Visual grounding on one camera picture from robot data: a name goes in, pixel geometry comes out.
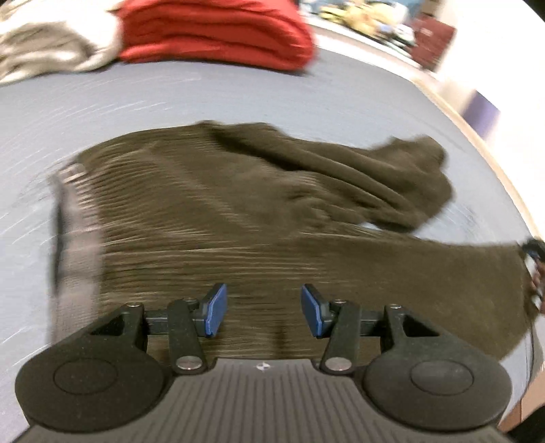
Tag wooden basket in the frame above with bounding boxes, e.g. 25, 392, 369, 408
411, 77, 545, 241

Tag dark red box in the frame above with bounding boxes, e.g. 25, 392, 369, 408
411, 17, 456, 71

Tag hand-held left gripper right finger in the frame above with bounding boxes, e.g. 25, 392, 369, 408
300, 283, 446, 376

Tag red folded cloth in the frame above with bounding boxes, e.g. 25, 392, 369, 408
115, 0, 318, 71

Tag grey white crumpled cloth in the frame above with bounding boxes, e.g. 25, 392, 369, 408
0, 0, 124, 83

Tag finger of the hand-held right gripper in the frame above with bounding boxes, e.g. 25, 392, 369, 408
520, 239, 545, 299

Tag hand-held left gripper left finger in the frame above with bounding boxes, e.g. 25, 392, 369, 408
87, 283, 228, 376

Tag brown ribbed pants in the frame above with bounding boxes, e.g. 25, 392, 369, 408
49, 121, 543, 363

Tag yellow soft toy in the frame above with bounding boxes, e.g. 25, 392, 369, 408
341, 0, 409, 35

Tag purple box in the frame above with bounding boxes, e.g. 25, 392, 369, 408
464, 91, 501, 137

